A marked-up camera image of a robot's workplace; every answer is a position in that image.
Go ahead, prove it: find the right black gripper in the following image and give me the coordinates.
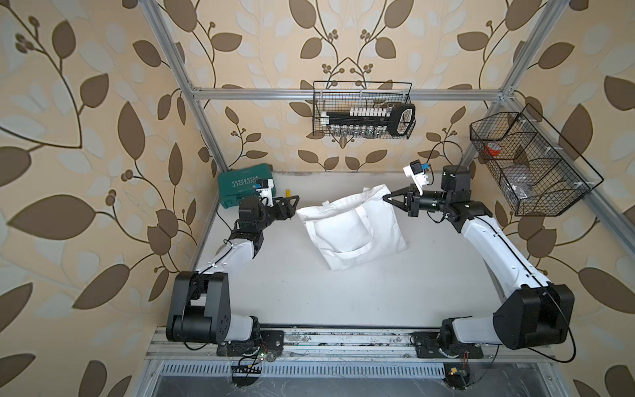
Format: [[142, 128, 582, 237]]
[[384, 184, 451, 218]]

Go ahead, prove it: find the white printed tote pouch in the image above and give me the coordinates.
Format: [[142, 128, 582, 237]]
[[296, 185, 407, 271]]

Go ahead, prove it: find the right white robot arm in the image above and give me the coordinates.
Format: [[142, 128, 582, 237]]
[[383, 160, 575, 355]]

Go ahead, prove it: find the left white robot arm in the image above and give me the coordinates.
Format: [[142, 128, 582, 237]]
[[165, 195, 299, 345]]

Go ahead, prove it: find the green plastic tool case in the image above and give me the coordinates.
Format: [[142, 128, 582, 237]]
[[218, 164, 273, 208]]

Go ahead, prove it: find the black socket bit holder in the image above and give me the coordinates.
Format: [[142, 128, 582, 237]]
[[317, 104, 416, 139]]

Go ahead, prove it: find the red item in basket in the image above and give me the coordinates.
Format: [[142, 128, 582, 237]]
[[484, 142, 503, 157]]

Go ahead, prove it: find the clear plastic bag in basket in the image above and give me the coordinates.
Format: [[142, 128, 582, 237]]
[[501, 165, 539, 200]]

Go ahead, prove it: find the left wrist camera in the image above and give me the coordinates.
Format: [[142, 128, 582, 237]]
[[254, 179, 275, 207]]

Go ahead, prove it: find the back black wire basket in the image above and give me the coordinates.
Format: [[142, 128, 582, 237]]
[[312, 79, 416, 141]]

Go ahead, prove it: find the black wire basket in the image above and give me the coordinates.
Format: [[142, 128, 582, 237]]
[[470, 103, 605, 217], [312, 79, 416, 141]]

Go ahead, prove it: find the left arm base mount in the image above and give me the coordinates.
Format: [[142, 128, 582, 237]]
[[216, 329, 284, 361]]

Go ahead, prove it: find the right black wire basket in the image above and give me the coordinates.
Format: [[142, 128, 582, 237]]
[[470, 103, 605, 217]]

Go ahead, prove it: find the aluminium front rail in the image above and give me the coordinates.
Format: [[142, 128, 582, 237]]
[[146, 324, 551, 364]]

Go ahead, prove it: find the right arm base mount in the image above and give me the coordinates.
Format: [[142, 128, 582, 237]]
[[410, 331, 485, 359]]

